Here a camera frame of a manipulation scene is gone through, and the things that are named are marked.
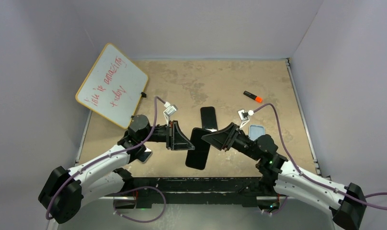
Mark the black phone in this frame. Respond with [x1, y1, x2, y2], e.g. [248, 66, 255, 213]
[185, 127, 211, 170]

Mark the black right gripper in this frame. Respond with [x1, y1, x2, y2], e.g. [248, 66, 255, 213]
[202, 123, 261, 161]

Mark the black marker orange cap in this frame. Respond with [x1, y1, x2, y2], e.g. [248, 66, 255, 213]
[243, 91, 262, 103]

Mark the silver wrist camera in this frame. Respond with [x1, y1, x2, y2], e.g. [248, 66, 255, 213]
[238, 109, 254, 122]
[163, 103, 178, 117]

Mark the white whiteboard with red writing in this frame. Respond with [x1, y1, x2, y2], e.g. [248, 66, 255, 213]
[75, 43, 148, 129]

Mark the black phone case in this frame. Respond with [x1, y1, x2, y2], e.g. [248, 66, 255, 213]
[200, 106, 218, 131]

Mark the light blue phone case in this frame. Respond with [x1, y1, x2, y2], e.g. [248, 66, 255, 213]
[249, 125, 265, 141]

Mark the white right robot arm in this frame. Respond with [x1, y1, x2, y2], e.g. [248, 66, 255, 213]
[202, 123, 366, 230]

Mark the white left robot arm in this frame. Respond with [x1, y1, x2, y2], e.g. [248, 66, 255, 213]
[38, 115, 195, 223]

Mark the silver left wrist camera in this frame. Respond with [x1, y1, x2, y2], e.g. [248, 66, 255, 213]
[163, 103, 178, 117]

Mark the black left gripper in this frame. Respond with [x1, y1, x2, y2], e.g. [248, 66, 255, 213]
[140, 120, 194, 150]

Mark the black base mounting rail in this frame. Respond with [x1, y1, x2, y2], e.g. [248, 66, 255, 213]
[113, 176, 291, 209]

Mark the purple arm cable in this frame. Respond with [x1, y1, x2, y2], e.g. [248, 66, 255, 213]
[46, 96, 169, 223]
[252, 103, 387, 217]

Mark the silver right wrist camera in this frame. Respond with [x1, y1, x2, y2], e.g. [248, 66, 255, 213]
[238, 109, 254, 122]

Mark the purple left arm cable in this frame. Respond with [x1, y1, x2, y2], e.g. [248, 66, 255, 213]
[46, 96, 169, 223]

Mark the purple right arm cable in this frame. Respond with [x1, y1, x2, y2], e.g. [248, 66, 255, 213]
[252, 103, 387, 217]

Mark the phone with bright reflection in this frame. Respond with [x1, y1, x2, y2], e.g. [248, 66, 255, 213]
[137, 148, 152, 163]

